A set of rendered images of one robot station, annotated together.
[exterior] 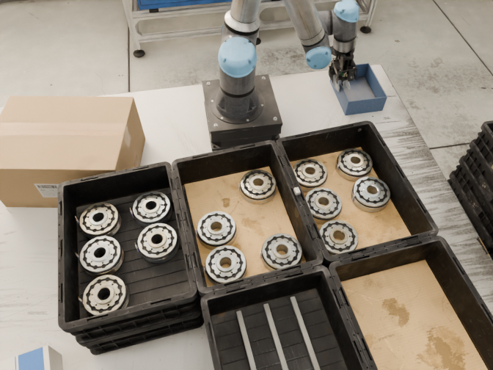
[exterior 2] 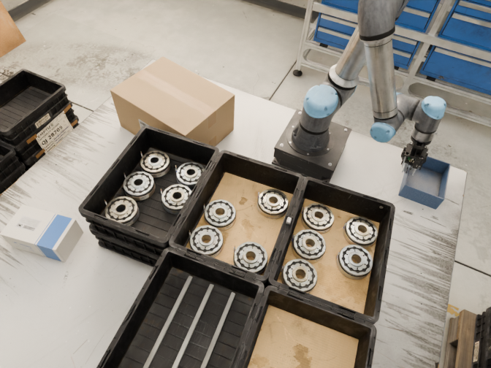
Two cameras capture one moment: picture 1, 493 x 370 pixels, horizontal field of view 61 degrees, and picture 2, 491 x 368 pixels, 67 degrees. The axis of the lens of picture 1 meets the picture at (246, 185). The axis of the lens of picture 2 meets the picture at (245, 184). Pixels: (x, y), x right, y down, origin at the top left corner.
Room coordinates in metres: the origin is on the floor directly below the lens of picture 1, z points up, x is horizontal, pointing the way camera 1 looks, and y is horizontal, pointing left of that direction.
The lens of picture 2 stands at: (0.05, -0.32, 1.87)
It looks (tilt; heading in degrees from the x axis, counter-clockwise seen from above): 53 degrees down; 32
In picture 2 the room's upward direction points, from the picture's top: 5 degrees clockwise
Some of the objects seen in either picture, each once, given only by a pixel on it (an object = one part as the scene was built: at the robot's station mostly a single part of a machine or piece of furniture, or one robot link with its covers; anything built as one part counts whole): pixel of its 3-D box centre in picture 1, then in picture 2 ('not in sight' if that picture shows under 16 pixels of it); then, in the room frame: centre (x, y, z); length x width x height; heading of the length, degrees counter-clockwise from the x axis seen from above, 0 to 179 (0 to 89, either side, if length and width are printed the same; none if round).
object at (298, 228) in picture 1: (241, 219); (240, 217); (0.57, 0.01, 0.87); 0.40 x 0.30 x 0.11; 15
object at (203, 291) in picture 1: (241, 209); (240, 209); (0.57, 0.01, 0.92); 0.40 x 0.30 x 0.02; 15
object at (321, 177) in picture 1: (309, 172); (318, 216); (0.74, -0.18, 0.86); 0.10 x 0.10 x 0.01
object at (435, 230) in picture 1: (350, 184); (335, 242); (0.65, -0.28, 0.92); 0.40 x 0.30 x 0.02; 15
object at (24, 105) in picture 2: not in sight; (33, 130); (0.59, 1.42, 0.37); 0.40 x 0.30 x 0.45; 10
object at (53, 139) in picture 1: (70, 151); (175, 111); (0.87, 0.57, 0.80); 0.40 x 0.30 x 0.20; 89
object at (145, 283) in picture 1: (128, 246); (156, 188); (0.49, 0.30, 0.87); 0.40 x 0.30 x 0.11; 15
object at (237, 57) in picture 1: (237, 64); (319, 106); (1.08, 0.03, 0.97); 0.13 x 0.12 x 0.14; 179
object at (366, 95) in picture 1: (356, 88); (424, 179); (1.24, -0.43, 0.74); 0.20 x 0.15 x 0.07; 10
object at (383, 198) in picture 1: (371, 191); (355, 259); (0.67, -0.35, 0.86); 0.10 x 0.10 x 0.01
